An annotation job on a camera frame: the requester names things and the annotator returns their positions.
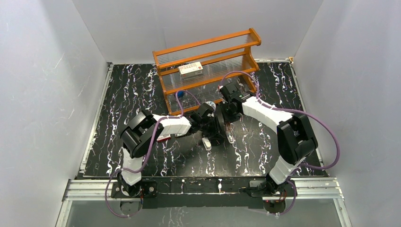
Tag white stapler part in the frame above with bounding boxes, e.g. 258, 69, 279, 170
202, 138, 212, 151

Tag small red white staple box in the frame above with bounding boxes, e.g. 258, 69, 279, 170
157, 134, 171, 142

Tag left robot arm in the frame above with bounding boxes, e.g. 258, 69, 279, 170
117, 102, 224, 197

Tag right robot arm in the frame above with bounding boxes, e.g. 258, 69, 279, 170
219, 82, 318, 196

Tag round patterned tape roll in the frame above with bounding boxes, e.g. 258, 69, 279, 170
207, 101, 216, 109

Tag small blue object on shelf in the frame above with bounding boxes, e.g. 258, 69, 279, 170
176, 90, 185, 98

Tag orange wooden shelf rack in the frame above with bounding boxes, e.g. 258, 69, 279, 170
152, 28, 262, 115

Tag white red staple box on shelf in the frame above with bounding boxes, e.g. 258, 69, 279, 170
178, 61, 203, 78

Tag black base bar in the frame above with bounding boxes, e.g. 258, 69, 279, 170
138, 176, 297, 210

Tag aluminium rail frame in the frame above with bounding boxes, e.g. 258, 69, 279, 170
55, 177, 352, 227

